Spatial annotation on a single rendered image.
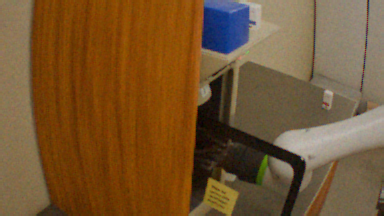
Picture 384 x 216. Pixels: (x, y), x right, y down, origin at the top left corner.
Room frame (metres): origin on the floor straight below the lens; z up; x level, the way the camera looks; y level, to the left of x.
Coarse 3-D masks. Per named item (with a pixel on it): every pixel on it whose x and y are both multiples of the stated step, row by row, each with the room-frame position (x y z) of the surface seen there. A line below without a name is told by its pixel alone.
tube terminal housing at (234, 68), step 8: (232, 0) 1.09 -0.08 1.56; (240, 0) 1.13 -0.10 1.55; (232, 64) 1.11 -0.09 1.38; (224, 72) 1.13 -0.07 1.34; (232, 72) 1.15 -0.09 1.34; (208, 80) 1.00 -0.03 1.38; (224, 80) 1.14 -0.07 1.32; (232, 80) 1.12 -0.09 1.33; (200, 88) 0.97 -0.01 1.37; (224, 88) 1.14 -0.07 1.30; (232, 88) 1.12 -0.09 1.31; (224, 96) 1.14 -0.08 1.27; (232, 96) 1.12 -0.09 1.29; (224, 104) 1.15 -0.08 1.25; (232, 104) 1.12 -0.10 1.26; (224, 112) 1.15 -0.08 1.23; (232, 112) 1.13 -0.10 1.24; (224, 120) 1.15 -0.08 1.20
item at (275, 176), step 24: (216, 120) 0.81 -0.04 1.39; (216, 144) 0.80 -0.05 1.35; (240, 144) 0.77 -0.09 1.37; (264, 144) 0.74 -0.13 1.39; (216, 168) 0.79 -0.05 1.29; (240, 168) 0.76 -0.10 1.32; (264, 168) 0.73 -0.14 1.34; (288, 168) 0.70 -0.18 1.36; (192, 192) 0.82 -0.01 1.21; (240, 192) 0.75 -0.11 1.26; (264, 192) 0.72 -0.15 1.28; (288, 192) 0.69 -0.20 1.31
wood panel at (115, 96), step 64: (64, 0) 0.91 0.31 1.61; (128, 0) 0.82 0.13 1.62; (192, 0) 0.75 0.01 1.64; (64, 64) 0.90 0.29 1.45; (128, 64) 0.81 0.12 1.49; (192, 64) 0.75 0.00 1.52; (64, 128) 0.91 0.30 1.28; (128, 128) 0.81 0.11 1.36; (192, 128) 0.76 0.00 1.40; (64, 192) 0.94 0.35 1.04; (128, 192) 0.81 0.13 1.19
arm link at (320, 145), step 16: (368, 112) 0.82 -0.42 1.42; (320, 128) 0.83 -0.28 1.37; (336, 128) 0.81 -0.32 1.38; (352, 128) 0.79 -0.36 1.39; (368, 128) 0.78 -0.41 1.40; (288, 144) 0.80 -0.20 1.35; (304, 144) 0.80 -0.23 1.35; (320, 144) 0.79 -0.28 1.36; (336, 144) 0.78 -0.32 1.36; (352, 144) 0.77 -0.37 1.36; (368, 144) 0.77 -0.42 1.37; (320, 160) 0.78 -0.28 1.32; (336, 160) 0.79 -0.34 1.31
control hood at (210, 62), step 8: (264, 24) 1.07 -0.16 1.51; (272, 24) 1.09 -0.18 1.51; (256, 32) 0.99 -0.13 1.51; (264, 32) 1.00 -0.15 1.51; (272, 32) 1.02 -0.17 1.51; (248, 40) 0.92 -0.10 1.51; (256, 40) 0.94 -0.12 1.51; (264, 40) 0.98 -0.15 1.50; (240, 48) 0.87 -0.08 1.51; (248, 48) 0.89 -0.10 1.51; (200, 56) 0.83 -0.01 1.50; (208, 56) 0.82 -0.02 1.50; (216, 56) 0.82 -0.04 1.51; (224, 56) 0.82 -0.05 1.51; (232, 56) 0.83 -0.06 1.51; (200, 64) 0.83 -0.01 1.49; (208, 64) 0.82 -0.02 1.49; (216, 64) 0.82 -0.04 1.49; (224, 64) 0.81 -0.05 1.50; (200, 72) 0.83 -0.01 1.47; (208, 72) 0.82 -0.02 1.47; (200, 80) 0.83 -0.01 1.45
